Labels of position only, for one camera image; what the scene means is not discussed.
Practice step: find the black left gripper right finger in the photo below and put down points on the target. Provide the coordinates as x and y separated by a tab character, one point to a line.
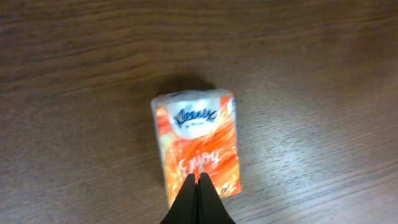
210	207

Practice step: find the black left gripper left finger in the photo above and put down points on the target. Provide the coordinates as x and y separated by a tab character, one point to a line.
184	207

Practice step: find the orange tissue pack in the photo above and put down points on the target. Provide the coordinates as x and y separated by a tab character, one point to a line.
196	132

